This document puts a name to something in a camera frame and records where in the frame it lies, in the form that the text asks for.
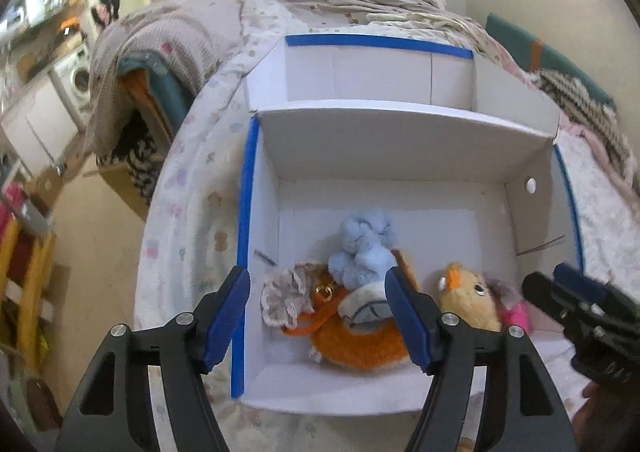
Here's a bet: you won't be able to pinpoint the bed with floral sheet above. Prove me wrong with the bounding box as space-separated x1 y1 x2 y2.
135 0 640 452

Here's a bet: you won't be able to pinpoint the yellow plush toy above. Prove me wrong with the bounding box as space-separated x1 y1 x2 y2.
439 261 523 333

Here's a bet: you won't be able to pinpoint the black and white striped cloth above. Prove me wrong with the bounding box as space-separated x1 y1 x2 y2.
125 142 166 205

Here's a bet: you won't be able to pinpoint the grey knitted blanket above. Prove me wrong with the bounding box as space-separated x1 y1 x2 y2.
85 0 251 165

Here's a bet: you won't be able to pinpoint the white base cabinet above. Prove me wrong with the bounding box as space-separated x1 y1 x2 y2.
0 79 76 178

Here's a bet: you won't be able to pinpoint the pink plush toy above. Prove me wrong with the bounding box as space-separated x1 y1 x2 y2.
500 302 531 333

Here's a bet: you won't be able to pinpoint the grey fluffy plush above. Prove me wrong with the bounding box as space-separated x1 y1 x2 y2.
261 262 316 328

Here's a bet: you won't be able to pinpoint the brown striped knitted blanket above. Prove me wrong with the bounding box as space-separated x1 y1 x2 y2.
537 69 633 188

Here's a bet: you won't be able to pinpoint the teal upholstered chair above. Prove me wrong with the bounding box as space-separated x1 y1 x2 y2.
117 54 193 133

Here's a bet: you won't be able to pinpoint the white washing machine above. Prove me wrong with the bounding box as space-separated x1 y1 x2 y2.
52 44 93 130

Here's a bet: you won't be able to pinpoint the cardboard box on floor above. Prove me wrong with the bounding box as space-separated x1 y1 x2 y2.
25 167 68 208

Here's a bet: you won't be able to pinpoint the yellow rack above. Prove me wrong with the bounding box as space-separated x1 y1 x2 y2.
0 217 56 373

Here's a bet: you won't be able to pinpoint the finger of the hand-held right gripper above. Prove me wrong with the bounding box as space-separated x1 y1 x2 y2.
554 263 608 300
522 272 581 320

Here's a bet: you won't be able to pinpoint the white cardboard box blue trim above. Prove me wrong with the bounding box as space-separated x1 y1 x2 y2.
230 33 586 418

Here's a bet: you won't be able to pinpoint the dark hanging clothes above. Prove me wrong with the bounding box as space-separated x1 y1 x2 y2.
91 0 123 28

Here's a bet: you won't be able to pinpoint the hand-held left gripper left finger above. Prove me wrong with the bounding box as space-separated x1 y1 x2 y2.
52 266 251 452

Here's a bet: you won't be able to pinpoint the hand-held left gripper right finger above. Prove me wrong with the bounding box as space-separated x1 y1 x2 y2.
384 266 581 452

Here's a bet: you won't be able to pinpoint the person's right hand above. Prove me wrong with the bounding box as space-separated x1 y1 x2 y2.
574 379 617 452

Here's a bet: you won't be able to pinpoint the orange fox plush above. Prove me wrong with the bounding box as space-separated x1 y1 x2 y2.
280 252 426 373

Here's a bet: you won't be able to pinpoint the light blue plush toy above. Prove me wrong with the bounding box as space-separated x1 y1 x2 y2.
327 212 401 333

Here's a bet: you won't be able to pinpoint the teal headboard cushion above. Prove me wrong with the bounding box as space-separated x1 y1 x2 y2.
484 13 618 110

